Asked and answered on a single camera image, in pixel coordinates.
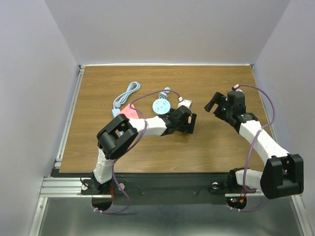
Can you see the white rectangular power strip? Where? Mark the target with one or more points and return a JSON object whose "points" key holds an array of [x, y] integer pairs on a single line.
{"points": [[115, 112]]}

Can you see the aluminium left rail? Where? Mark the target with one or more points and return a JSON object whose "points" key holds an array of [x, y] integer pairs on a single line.
{"points": [[60, 152]]}

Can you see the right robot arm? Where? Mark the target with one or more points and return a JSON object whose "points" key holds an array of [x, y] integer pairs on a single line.
{"points": [[283, 173]]}

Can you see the pink triangular power strip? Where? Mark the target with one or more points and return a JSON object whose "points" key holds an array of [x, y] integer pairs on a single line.
{"points": [[129, 112]]}

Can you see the aluminium rail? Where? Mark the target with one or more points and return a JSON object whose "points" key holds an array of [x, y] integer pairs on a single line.
{"points": [[60, 152], [61, 186]]}

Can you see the aluminium front rail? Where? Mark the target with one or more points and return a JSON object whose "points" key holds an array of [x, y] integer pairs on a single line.
{"points": [[61, 186]]}

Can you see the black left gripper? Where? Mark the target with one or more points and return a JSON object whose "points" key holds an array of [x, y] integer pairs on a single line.
{"points": [[187, 128]]}

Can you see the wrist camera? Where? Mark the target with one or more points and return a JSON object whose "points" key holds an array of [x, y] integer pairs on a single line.
{"points": [[184, 102], [237, 88]]}

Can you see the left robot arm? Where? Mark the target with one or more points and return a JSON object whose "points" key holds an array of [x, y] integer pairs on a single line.
{"points": [[121, 134]]}

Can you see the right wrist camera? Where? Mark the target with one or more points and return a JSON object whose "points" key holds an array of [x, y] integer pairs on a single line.
{"points": [[237, 88]]}

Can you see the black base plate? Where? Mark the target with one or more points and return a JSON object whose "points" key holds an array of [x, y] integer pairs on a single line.
{"points": [[169, 200]]}

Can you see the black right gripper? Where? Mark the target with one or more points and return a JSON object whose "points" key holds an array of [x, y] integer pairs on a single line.
{"points": [[217, 98]]}

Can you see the white round power strip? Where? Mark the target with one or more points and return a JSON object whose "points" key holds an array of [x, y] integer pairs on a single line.
{"points": [[161, 106]]}

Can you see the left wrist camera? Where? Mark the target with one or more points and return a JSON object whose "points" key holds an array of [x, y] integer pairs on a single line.
{"points": [[184, 102]]}

